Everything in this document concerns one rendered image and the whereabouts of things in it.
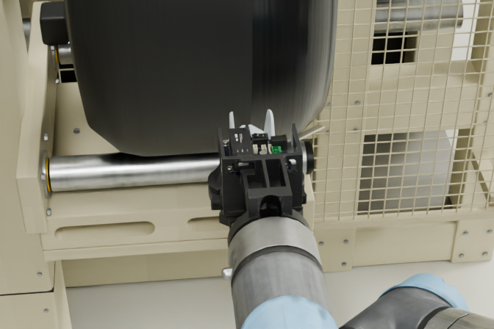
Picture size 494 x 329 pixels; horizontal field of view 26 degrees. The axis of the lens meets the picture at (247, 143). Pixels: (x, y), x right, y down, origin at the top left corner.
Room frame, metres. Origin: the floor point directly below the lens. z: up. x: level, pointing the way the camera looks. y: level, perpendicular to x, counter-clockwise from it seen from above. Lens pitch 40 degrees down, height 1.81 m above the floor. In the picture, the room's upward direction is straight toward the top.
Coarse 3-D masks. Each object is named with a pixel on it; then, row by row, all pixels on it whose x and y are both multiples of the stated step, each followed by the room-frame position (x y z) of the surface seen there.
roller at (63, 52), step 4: (68, 44) 1.29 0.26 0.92; (56, 48) 1.29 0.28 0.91; (60, 48) 1.29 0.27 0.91; (64, 48) 1.29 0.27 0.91; (68, 48) 1.29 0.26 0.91; (56, 52) 1.29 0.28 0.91; (60, 52) 1.28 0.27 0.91; (64, 52) 1.29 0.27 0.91; (68, 52) 1.29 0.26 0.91; (56, 56) 1.28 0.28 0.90; (60, 56) 1.28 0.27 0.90; (64, 56) 1.28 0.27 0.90; (68, 56) 1.28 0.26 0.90; (60, 60) 1.28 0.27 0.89; (64, 60) 1.28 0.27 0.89; (68, 60) 1.29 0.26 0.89; (72, 60) 1.29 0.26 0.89
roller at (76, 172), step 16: (288, 144) 1.06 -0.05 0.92; (304, 144) 1.06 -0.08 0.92; (48, 160) 1.03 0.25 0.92; (64, 160) 1.03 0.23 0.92; (80, 160) 1.03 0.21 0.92; (96, 160) 1.03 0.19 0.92; (112, 160) 1.03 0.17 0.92; (128, 160) 1.03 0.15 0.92; (144, 160) 1.03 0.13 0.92; (160, 160) 1.03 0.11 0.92; (176, 160) 1.03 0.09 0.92; (192, 160) 1.03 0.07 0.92; (208, 160) 1.03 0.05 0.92; (304, 160) 1.04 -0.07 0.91; (48, 176) 1.01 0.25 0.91; (64, 176) 1.01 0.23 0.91; (80, 176) 1.01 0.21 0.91; (96, 176) 1.01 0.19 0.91; (112, 176) 1.01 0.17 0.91; (128, 176) 1.01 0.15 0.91; (144, 176) 1.02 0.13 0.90; (160, 176) 1.02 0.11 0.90; (176, 176) 1.02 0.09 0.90; (192, 176) 1.02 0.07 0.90
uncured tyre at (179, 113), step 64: (64, 0) 0.98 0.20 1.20; (128, 0) 0.91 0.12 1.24; (192, 0) 0.91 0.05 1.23; (256, 0) 0.92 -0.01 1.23; (320, 0) 0.94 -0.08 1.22; (128, 64) 0.90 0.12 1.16; (192, 64) 0.91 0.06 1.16; (256, 64) 0.91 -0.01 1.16; (320, 64) 0.94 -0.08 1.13; (128, 128) 0.92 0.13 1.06; (192, 128) 0.93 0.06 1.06
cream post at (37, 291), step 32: (0, 0) 1.08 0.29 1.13; (0, 32) 1.08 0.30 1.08; (0, 64) 1.08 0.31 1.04; (0, 96) 1.08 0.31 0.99; (0, 128) 1.08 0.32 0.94; (0, 160) 1.07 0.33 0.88; (0, 192) 1.07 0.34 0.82; (0, 224) 1.07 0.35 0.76; (0, 256) 1.07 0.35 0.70; (32, 256) 1.08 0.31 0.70; (0, 288) 1.07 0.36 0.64; (32, 288) 1.08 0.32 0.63; (64, 288) 1.19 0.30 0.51; (0, 320) 1.07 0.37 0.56; (32, 320) 1.07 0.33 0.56; (64, 320) 1.13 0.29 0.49
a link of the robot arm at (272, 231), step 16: (256, 224) 0.62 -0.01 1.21; (272, 224) 0.62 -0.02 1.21; (288, 224) 0.62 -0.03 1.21; (240, 240) 0.61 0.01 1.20; (256, 240) 0.60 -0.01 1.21; (272, 240) 0.60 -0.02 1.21; (288, 240) 0.60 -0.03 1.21; (304, 240) 0.60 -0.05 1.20; (240, 256) 0.59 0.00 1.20; (224, 272) 0.59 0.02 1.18
